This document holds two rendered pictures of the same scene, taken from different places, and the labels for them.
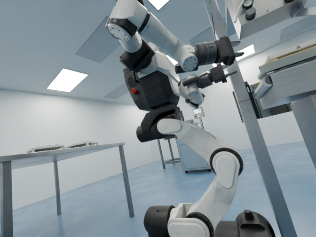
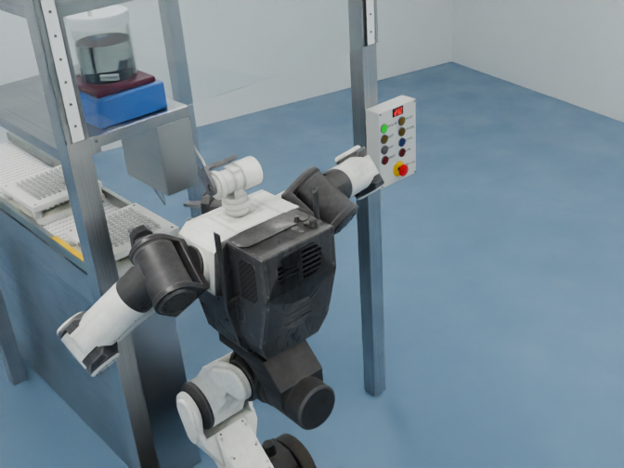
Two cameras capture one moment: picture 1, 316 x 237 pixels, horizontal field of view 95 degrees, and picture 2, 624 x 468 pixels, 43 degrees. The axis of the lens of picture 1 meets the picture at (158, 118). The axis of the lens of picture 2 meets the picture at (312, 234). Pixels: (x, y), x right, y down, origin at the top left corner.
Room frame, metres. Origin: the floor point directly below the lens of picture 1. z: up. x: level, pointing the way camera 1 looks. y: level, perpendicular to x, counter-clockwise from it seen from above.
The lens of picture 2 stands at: (2.21, 0.77, 2.04)
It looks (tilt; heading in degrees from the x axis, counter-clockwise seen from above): 29 degrees down; 206
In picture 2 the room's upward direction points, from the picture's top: 4 degrees counter-clockwise
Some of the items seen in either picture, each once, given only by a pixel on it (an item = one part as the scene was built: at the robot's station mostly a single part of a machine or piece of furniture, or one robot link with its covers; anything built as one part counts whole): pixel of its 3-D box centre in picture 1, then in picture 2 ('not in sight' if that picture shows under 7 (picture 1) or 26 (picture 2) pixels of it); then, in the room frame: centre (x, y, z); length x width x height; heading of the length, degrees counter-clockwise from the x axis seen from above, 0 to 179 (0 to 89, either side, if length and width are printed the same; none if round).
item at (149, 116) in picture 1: (158, 124); (278, 370); (0.90, 0.01, 0.83); 0.28 x 0.13 x 0.18; 65
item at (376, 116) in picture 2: not in sight; (391, 142); (-0.06, -0.04, 1.03); 0.17 x 0.06 x 0.26; 156
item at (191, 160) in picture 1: (197, 152); not in sight; (3.39, -0.71, 0.38); 0.63 x 0.57 x 0.76; 54
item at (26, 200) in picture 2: not in sight; (51, 186); (0.41, -1.06, 0.95); 0.25 x 0.24 x 0.02; 157
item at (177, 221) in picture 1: (191, 221); not in sight; (0.87, -0.06, 0.28); 0.21 x 0.20 x 0.13; 65
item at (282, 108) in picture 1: (259, 100); not in sight; (4.63, -3.35, 1.43); 1.38 x 0.01 x 1.16; 54
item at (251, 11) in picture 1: (250, 12); not in sight; (0.49, -0.43, 1.13); 0.03 x 0.03 x 0.05; 66
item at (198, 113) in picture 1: (200, 120); not in sight; (3.39, -0.96, 1.07); 0.23 x 0.10 x 0.62; 54
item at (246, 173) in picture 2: (154, 51); (236, 182); (0.86, -0.07, 1.30); 0.10 x 0.07 x 0.09; 155
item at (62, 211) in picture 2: not in sight; (54, 199); (0.41, -1.06, 0.90); 0.24 x 0.24 x 0.02; 67
